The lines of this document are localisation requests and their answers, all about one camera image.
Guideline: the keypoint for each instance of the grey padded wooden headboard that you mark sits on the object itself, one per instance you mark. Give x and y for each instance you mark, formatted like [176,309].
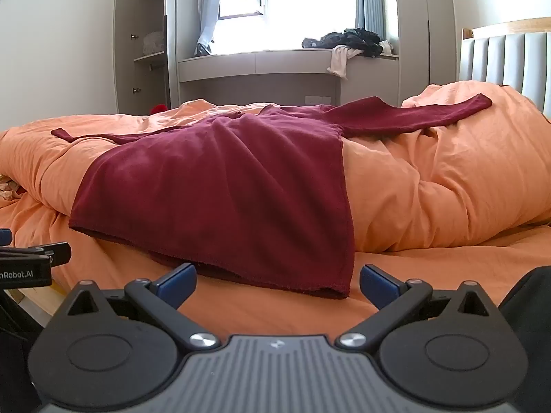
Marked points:
[508,56]

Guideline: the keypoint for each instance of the orange duvet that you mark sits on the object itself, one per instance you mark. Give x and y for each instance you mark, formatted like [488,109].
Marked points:
[430,180]

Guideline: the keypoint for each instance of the folded white bedding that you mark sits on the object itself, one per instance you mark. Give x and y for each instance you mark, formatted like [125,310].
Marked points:
[154,43]

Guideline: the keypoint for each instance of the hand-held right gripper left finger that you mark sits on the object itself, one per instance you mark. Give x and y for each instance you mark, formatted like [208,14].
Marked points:
[176,283]

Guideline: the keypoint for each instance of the wooden bed frame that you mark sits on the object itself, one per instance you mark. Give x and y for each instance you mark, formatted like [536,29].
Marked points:
[38,305]

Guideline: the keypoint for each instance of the red item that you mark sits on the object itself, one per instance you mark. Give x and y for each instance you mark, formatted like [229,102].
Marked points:
[158,108]

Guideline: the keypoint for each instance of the bright window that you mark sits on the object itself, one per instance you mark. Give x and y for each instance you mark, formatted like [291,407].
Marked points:
[301,4]

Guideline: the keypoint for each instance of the orange bed sheet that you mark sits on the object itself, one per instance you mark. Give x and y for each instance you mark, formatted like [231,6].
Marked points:
[267,309]

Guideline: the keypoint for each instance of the white wall outlet plate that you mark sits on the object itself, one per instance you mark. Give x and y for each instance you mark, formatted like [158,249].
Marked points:
[319,99]

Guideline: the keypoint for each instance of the open grey wardrobe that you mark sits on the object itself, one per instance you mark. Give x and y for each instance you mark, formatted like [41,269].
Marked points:
[146,77]

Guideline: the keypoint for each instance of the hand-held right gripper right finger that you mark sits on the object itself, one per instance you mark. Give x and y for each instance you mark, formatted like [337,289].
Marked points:
[379,286]

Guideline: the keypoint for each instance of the maroon long-sleeve shirt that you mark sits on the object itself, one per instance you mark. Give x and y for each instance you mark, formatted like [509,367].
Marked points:
[215,180]

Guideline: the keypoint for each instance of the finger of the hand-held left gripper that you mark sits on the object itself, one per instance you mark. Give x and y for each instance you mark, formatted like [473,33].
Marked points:
[56,254]
[4,237]

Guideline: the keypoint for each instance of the closed grey wardrobe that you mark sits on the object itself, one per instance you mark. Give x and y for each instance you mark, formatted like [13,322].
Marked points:
[424,30]

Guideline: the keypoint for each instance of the grey-blue curtain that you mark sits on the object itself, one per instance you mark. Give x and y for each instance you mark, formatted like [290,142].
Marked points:
[370,0]

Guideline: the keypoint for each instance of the grey window seat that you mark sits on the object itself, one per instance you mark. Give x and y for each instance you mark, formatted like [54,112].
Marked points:
[258,73]

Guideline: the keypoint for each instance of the light blue sheer curtain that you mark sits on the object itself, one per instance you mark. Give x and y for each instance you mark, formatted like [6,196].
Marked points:
[209,8]

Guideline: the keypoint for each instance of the patterned beige cloth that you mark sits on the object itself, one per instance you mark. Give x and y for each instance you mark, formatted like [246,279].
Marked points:
[7,189]

